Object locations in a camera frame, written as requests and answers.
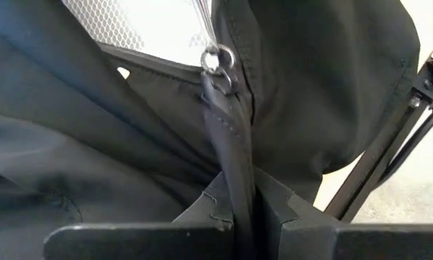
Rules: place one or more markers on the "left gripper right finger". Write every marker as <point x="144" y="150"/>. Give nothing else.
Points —
<point x="346" y="242"/>

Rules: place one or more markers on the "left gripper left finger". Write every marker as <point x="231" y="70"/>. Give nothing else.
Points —
<point x="144" y="240"/>

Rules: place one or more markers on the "black fabric garment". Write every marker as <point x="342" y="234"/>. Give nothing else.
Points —
<point x="94" y="144"/>

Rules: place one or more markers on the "white mesh pouch teal trim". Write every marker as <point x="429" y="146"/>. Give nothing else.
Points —
<point x="148" y="25"/>

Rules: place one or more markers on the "black aluminium table frame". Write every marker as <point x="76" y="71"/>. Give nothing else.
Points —
<point x="382" y="155"/>

